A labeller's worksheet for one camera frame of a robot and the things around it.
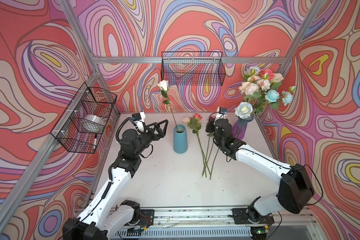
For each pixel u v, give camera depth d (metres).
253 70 0.80
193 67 0.96
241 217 0.73
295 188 0.42
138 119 0.61
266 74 0.75
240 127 0.95
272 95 0.77
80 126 0.73
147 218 0.72
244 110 0.70
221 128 0.59
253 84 0.80
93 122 0.70
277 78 0.80
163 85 0.73
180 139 0.85
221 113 0.67
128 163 0.53
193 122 1.11
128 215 0.63
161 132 0.62
